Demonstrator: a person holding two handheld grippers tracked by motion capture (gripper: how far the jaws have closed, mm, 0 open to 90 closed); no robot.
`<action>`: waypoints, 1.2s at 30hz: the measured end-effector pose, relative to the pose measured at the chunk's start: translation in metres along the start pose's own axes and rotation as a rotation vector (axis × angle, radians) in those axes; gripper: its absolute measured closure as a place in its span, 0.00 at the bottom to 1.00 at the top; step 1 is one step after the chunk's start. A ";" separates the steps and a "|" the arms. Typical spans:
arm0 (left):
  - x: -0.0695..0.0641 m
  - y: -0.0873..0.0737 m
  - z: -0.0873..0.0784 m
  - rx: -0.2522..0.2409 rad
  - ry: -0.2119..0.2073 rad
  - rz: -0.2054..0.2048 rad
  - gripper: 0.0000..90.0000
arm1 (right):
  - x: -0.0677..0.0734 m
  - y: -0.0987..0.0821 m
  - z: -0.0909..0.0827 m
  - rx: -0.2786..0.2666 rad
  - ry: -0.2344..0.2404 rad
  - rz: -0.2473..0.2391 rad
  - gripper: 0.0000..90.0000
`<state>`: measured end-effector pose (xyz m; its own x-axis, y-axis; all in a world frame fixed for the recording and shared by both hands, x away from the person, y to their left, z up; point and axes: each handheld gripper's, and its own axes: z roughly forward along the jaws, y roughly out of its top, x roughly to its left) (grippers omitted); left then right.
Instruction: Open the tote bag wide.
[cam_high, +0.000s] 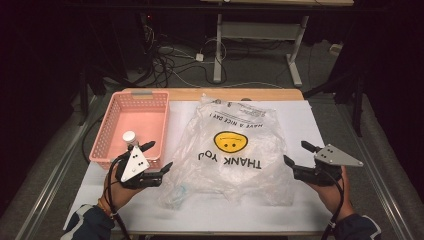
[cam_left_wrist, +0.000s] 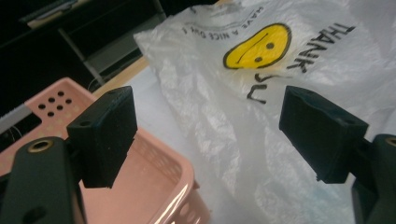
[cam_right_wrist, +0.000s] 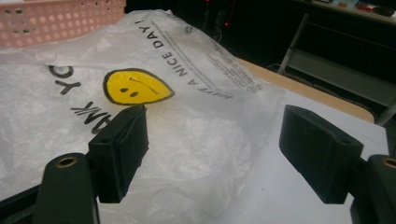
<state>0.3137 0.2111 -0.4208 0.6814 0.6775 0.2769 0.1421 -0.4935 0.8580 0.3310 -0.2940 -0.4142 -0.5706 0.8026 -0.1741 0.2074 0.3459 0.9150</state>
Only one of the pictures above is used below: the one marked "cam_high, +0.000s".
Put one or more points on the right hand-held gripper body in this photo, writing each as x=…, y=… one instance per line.
x=328, y=156

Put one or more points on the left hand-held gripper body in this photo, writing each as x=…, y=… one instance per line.
x=135, y=163

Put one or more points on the small white bottle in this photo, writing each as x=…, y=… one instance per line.
x=130, y=137

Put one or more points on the pink perforated plastic basket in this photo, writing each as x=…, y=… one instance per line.
x=133, y=116

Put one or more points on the clear smiley plastic bag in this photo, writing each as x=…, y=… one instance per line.
x=233, y=173

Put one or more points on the person's left hand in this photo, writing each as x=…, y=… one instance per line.
x=116, y=193

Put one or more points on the person's right hand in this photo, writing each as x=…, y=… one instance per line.
x=333, y=196

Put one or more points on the grey tape strip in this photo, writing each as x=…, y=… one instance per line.
x=142, y=92

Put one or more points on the black metal stand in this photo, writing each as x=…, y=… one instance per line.
x=357, y=106
x=83, y=100

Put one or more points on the small beige box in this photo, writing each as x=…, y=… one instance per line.
x=335, y=49

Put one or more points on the white power adapter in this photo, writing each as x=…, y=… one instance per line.
x=199, y=57

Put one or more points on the black computer tower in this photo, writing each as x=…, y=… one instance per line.
x=145, y=40

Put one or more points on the white metal desk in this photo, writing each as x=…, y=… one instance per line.
x=260, y=31

